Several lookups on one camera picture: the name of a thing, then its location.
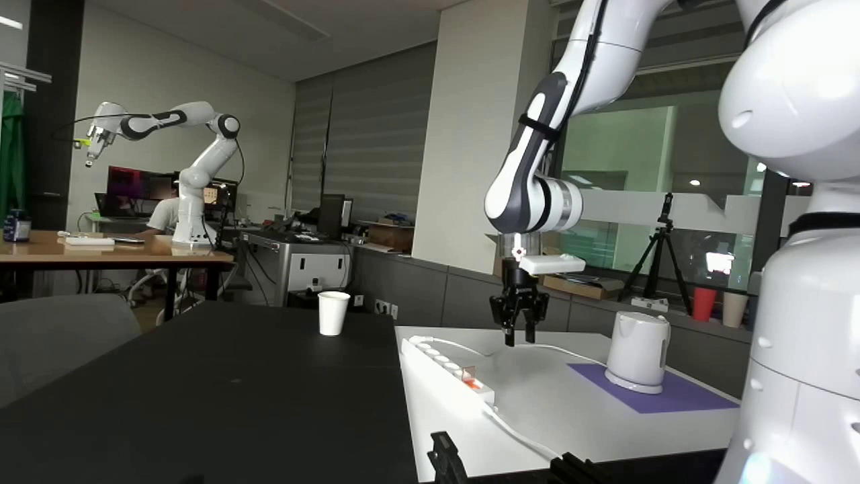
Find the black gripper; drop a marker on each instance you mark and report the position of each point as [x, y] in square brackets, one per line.
[519, 296]

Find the white power strip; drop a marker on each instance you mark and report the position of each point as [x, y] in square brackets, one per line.
[448, 368]

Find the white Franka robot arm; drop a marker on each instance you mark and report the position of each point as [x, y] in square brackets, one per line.
[797, 99]

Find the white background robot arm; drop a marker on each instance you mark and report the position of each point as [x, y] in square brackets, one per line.
[191, 193]

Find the open cardboard box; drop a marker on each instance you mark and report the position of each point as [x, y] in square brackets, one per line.
[499, 264]

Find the flat cardboard box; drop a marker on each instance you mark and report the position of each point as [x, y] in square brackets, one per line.
[578, 288]

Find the white electric kettle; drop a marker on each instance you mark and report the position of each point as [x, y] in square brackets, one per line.
[638, 350]

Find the black table clamp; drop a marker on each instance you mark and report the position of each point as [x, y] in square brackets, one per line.
[448, 459]
[578, 470]

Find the purple mat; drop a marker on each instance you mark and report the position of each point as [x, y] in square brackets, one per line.
[688, 396]

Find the red cup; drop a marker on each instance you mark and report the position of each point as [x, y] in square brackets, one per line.
[702, 304]

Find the white paper cup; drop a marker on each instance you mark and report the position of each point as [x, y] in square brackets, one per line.
[335, 312]

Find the beige cup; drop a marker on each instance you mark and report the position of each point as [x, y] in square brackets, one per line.
[735, 311]

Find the grey metal cabinet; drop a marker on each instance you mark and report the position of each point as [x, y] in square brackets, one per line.
[296, 268]

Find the seated person white shirt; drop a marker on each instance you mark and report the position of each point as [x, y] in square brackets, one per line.
[163, 216]

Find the dark computer monitor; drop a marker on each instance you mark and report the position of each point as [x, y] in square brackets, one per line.
[136, 190]

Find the wooden table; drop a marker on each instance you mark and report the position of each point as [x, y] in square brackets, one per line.
[108, 255]

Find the grey chair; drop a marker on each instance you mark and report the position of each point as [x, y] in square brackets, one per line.
[54, 339]

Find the green cloth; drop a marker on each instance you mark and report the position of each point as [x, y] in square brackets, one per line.
[12, 151]

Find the white wall outlet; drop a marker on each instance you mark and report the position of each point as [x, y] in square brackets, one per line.
[384, 308]

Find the black camera tripod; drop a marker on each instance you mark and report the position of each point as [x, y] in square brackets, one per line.
[660, 256]

